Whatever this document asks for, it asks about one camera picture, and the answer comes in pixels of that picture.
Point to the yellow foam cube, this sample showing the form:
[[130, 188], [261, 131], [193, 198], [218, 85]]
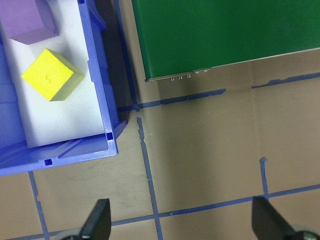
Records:
[[47, 72]]

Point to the blue plastic storage bin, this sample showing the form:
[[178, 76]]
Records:
[[98, 75]]

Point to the green conveyor belt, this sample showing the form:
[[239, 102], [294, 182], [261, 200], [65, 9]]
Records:
[[212, 32]]

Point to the white foam pad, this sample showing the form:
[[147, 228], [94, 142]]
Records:
[[62, 117]]

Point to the purple foam cube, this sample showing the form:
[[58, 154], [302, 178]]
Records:
[[22, 17]]

